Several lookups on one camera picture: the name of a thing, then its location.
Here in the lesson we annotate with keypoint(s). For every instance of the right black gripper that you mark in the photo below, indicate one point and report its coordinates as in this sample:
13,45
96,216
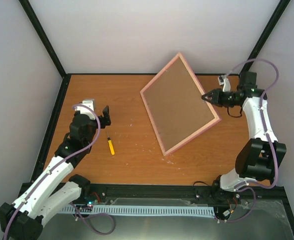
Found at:
215,95

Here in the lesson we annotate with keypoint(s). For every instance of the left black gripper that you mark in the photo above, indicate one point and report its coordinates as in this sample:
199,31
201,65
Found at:
106,117

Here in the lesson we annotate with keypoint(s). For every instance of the yellow handled screwdriver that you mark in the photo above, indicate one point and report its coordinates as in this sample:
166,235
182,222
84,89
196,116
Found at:
110,144

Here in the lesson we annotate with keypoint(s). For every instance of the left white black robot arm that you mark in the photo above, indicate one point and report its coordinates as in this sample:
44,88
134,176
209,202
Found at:
45,197

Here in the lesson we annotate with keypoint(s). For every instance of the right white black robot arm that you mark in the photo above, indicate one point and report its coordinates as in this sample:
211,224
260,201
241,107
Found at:
259,160

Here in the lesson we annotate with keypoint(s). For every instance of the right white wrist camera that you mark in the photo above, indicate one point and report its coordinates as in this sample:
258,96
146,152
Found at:
224,83

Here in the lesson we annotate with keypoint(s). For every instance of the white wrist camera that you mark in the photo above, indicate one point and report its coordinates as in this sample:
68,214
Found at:
87,107
224,83

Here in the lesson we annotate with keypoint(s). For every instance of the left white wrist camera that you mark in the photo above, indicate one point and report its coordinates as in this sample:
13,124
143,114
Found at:
87,107

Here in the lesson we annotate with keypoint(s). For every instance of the brown frame backing board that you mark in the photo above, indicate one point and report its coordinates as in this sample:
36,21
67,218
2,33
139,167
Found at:
173,101

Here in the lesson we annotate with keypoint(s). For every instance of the black aluminium cage frame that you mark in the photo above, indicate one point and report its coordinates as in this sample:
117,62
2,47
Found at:
146,190

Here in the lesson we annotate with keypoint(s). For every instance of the light blue cable duct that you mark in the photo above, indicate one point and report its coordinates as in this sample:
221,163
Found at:
150,211

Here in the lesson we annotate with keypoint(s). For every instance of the metal base plate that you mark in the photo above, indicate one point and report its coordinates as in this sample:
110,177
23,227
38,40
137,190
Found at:
244,219

